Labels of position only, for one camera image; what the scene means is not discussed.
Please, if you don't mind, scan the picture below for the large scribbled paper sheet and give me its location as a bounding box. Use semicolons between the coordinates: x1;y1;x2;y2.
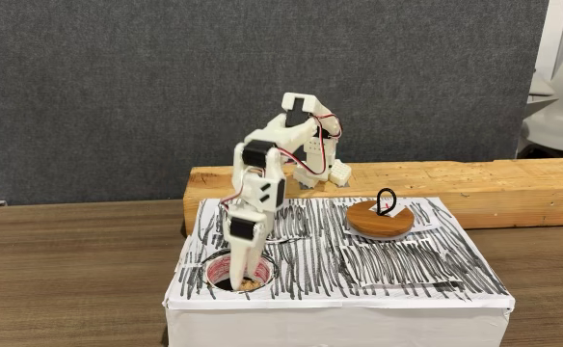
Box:
338;234;464;290

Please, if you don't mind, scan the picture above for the small scribbled paper sheet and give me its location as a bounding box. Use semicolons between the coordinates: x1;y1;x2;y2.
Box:
261;200;311;242

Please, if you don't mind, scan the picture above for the red black servo cable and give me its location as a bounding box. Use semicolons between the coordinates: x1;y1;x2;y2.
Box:
219;113;343;211

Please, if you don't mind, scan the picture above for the dark fabric partition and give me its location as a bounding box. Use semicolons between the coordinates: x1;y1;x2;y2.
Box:
0;0;550;208

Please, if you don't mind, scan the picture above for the black ring handle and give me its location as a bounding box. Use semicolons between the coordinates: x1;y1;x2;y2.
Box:
375;187;398;217

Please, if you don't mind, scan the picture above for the round wooden lid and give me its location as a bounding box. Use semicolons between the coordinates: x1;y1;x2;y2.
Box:
345;200;416;241

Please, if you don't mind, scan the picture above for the white tag with red cross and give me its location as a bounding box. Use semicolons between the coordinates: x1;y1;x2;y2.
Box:
368;201;408;219

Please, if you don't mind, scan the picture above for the white box with black scribbles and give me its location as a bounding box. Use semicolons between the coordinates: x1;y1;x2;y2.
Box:
162;196;517;347

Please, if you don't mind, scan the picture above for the light wooden beam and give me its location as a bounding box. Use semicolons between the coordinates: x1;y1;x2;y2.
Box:
182;157;563;237

